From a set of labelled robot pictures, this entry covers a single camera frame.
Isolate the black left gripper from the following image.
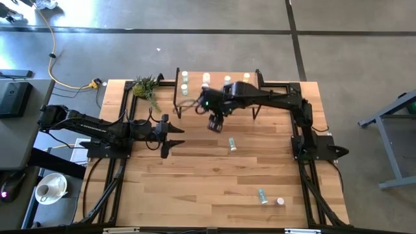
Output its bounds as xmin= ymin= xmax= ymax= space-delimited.
xmin=136 ymin=112 xmax=187 ymax=150

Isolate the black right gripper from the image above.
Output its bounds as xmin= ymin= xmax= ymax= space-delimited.
xmin=197 ymin=86 xmax=235 ymax=133

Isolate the potted green succulent plant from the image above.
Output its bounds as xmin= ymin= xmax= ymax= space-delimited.
xmin=131 ymin=74 xmax=163 ymax=113

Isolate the black desk support bar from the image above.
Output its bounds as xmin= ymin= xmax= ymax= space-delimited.
xmin=27 ymin=146 xmax=88 ymax=180

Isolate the crumpled white napkin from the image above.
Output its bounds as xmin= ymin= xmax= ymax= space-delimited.
xmin=48 ymin=175 xmax=66 ymax=196

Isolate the grey side desk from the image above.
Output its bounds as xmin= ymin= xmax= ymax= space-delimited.
xmin=0 ymin=77 xmax=56 ymax=172

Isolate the white cup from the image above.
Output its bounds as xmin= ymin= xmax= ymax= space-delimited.
xmin=34 ymin=183 xmax=55 ymax=202

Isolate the black box device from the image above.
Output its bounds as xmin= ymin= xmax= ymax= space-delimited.
xmin=0 ymin=81 xmax=33 ymax=119

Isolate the black flat device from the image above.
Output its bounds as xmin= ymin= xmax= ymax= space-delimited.
xmin=0 ymin=68 xmax=34 ymax=79

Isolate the black computer mouse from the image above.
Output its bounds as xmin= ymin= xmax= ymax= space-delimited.
xmin=0 ymin=170 xmax=27 ymax=204

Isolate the grey metal cart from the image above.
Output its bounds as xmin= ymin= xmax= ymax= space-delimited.
xmin=357 ymin=89 xmax=416 ymax=191

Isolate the crumpled clear plastic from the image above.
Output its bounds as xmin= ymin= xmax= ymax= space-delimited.
xmin=34 ymin=0 xmax=59 ymax=10

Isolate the black floor equipment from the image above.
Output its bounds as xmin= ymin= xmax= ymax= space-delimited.
xmin=0 ymin=1 xmax=23 ymax=24

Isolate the wooden shelf black frame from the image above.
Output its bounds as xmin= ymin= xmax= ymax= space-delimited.
xmin=173 ymin=67 xmax=263 ymax=120

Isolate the black aluminium table frame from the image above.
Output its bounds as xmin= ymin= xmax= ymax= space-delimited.
xmin=73 ymin=73 xmax=351 ymax=234

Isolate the black power cable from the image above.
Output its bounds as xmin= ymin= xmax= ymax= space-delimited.
xmin=81 ymin=157 xmax=102 ymax=225

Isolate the silver metal bracket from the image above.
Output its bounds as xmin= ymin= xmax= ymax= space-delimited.
xmin=103 ymin=227 xmax=140 ymax=234
xmin=285 ymin=228 xmax=322 ymax=234

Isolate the yellow floor cable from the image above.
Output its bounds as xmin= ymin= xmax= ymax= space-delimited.
xmin=31 ymin=0 xmax=98 ymax=90

